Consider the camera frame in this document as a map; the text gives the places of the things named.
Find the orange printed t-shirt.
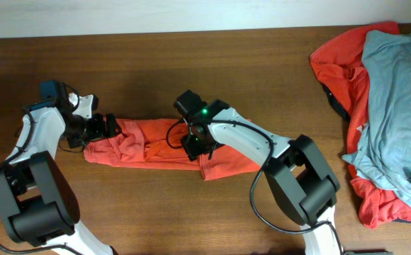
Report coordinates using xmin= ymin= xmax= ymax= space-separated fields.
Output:
xmin=84 ymin=119 xmax=259 ymax=181

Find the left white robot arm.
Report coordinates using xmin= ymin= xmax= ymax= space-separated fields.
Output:
xmin=0 ymin=94 xmax=116 ymax=255

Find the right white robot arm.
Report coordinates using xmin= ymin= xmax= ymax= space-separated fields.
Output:
xmin=174 ymin=98 xmax=344 ymax=254

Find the orange shirt in pile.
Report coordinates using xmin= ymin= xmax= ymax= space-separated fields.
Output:
xmin=310 ymin=21 xmax=411 ymax=229

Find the grey t-shirt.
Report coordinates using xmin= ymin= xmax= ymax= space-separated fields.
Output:
xmin=342 ymin=30 xmax=411 ymax=207

